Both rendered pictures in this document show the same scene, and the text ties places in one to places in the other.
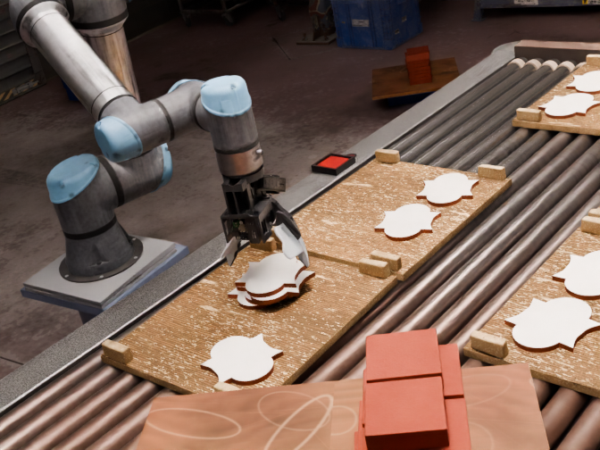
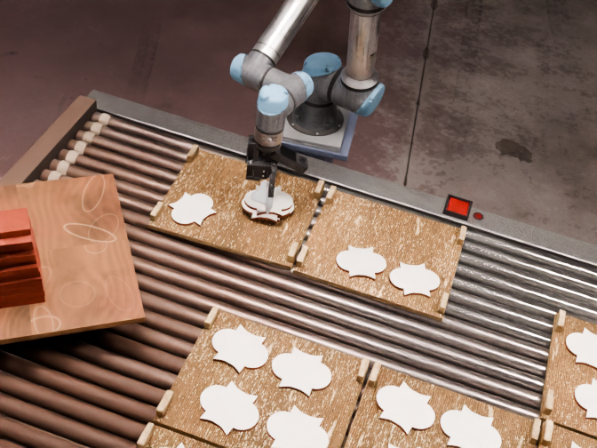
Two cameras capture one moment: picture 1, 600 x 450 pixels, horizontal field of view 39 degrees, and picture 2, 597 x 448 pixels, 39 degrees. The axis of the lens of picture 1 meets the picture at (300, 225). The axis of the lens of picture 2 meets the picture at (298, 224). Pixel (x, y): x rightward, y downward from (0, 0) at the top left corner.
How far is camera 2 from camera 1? 173 cm
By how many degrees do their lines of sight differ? 48
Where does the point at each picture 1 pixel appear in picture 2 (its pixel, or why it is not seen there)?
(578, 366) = (199, 364)
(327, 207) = (379, 215)
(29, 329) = (449, 124)
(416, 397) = not seen: outside the picture
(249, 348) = (201, 210)
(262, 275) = not seen: hidden behind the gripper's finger
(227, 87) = (264, 96)
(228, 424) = (92, 205)
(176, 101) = (272, 79)
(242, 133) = (261, 123)
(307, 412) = (101, 234)
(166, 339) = (210, 172)
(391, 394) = not seen: outside the picture
